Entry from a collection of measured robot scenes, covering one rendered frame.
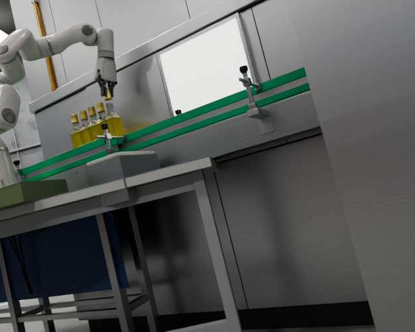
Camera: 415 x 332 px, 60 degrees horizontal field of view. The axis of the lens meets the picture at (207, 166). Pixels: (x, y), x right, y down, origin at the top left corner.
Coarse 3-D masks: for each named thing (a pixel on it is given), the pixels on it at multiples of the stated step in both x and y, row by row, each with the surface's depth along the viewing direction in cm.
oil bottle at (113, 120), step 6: (108, 114) 164; (114, 114) 164; (108, 120) 163; (114, 120) 162; (120, 120) 166; (108, 126) 164; (114, 126) 162; (120, 126) 165; (108, 132) 164; (114, 132) 162; (120, 132) 164
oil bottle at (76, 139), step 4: (76, 128) 174; (72, 132) 174; (76, 132) 173; (72, 136) 174; (76, 136) 173; (72, 140) 174; (76, 140) 173; (80, 140) 173; (72, 144) 175; (76, 144) 173; (80, 144) 173
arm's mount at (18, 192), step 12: (36, 180) 128; (48, 180) 136; (60, 180) 145; (0, 192) 120; (12, 192) 119; (24, 192) 120; (36, 192) 127; (48, 192) 134; (60, 192) 143; (0, 204) 119; (12, 204) 119
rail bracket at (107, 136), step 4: (104, 124) 148; (104, 128) 148; (104, 132) 148; (96, 136) 143; (100, 136) 144; (104, 136) 146; (108, 136) 147; (112, 136) 150; (116, 136) 153; (120, 136) 155; (124, 136) 157; (104, 140) 148; (108, 140) 148; (108, 144) 147; (108, 148) 147; (112, 148) 148; (108, 152) 147; (112, 152) 147
